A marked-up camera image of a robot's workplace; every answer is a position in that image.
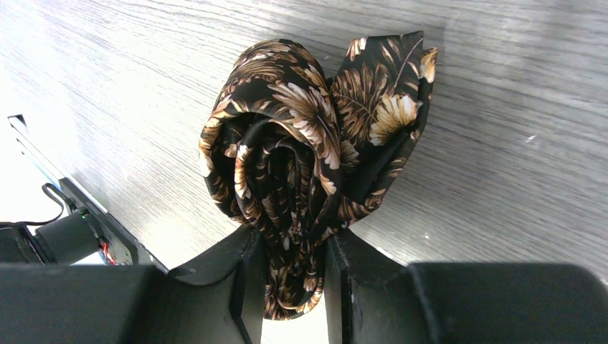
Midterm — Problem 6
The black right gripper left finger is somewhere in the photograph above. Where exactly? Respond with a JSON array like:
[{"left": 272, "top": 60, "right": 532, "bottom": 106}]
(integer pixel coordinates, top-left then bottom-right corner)
[{"left": 1, "top": 226, "right": 265, "bottom": 343}]

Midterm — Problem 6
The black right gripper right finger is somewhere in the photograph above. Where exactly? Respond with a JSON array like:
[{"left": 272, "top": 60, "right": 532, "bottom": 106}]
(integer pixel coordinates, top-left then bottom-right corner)
[{"left": 325, "top": 230, "right": 607, "bottom": 343}]

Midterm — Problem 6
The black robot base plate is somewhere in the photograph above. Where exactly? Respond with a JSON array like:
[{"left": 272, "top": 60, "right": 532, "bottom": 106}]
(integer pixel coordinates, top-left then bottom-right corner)
[{"left": 1, "top": 115, "right": 168, "bottom": 272}]

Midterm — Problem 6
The brown floral tie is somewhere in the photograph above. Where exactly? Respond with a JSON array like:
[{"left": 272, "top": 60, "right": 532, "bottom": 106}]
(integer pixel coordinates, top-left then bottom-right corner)
[{"left": 199, "top": 31, "right": 438, "bottom": 320}]

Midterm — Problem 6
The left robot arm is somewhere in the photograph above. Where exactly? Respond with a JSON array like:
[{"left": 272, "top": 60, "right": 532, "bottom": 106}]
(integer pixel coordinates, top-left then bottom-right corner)
[{"left": 1, "top": 183, "right": 102, "bottom": 264}]

